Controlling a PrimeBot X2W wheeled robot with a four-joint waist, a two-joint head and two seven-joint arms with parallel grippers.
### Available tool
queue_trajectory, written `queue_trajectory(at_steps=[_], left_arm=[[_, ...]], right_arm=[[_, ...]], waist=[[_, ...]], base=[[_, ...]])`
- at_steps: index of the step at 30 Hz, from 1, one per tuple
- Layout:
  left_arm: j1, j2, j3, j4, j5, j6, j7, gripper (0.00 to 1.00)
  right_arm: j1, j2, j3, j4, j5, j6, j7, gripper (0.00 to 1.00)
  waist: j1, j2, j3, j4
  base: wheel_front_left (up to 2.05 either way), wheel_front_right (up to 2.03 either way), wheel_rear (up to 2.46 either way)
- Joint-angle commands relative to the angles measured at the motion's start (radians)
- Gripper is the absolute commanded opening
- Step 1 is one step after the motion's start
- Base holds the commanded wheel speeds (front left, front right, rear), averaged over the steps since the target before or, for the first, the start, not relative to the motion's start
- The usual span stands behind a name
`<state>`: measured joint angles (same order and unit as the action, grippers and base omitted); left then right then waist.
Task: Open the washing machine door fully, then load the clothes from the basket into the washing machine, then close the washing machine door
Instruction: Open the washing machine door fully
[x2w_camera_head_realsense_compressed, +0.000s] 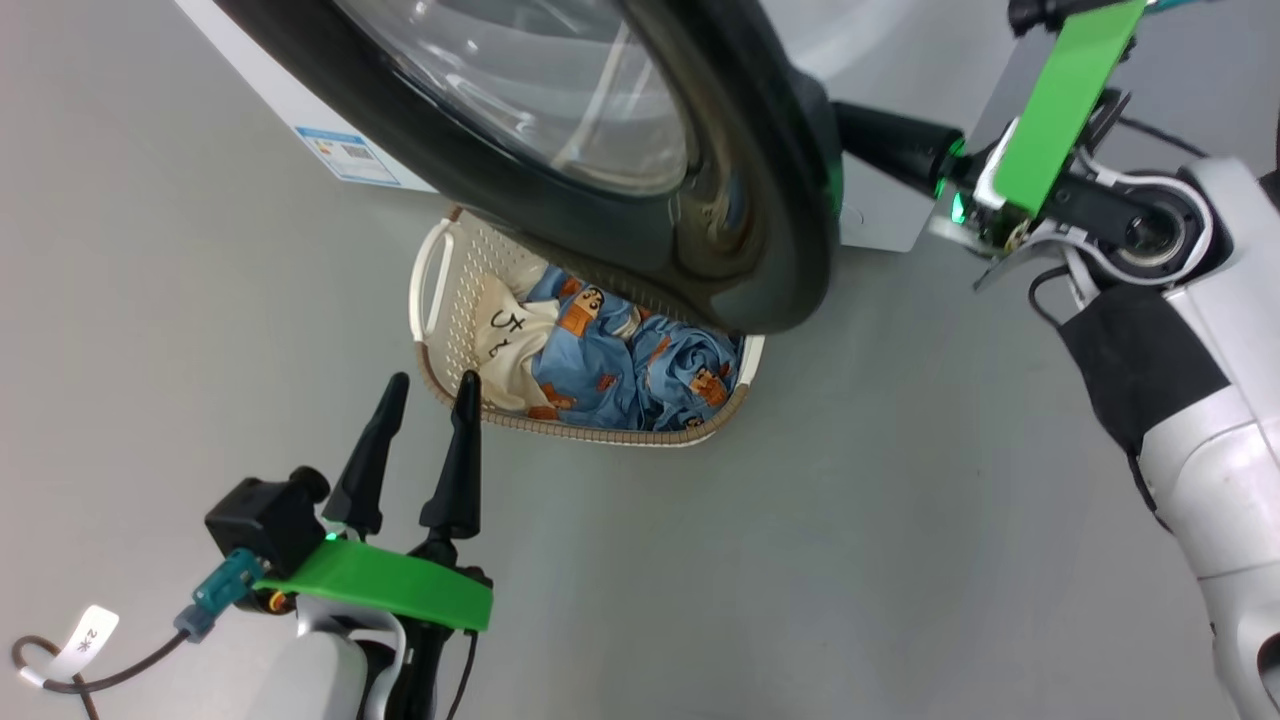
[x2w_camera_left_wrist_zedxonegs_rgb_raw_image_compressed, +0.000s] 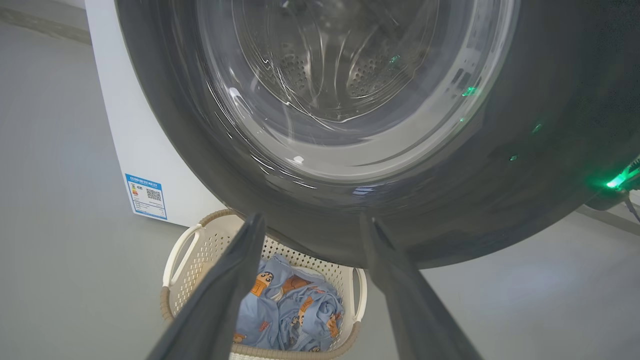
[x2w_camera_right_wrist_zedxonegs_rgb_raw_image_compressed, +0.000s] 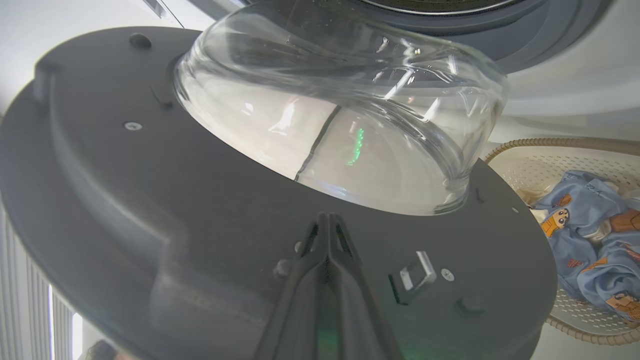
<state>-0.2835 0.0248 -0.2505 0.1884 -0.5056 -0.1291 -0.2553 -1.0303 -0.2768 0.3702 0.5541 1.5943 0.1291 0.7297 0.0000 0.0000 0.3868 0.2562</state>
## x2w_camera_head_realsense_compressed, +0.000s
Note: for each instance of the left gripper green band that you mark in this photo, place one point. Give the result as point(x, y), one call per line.
point(400, 590)

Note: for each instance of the cream garment with black writing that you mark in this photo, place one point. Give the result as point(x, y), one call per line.
point(510, 340)

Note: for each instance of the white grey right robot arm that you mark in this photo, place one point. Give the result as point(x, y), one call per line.
point(1220, 450)

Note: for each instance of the blue cartoon print garment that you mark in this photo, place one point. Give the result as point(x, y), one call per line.
point(600, 370)

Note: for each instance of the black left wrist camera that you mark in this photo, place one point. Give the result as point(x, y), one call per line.
point(265, 520)

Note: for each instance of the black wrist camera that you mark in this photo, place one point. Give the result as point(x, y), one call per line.
point(265, 520)
point(1040, 15)

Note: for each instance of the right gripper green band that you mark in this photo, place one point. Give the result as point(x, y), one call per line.
point(1065, 110)

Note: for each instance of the cream perforated laundry basket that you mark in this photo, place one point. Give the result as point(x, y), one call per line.
point(455, 300)

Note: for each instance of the white front-load washing machine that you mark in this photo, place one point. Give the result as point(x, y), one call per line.
point(880, 220)

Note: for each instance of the black round glass washer door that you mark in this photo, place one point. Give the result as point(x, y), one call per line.
point(760, 200)

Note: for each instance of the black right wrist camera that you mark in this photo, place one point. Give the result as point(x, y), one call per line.
point(1040, 15)

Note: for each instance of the blue white energy label sticker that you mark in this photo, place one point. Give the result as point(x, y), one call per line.
point(350, 158)

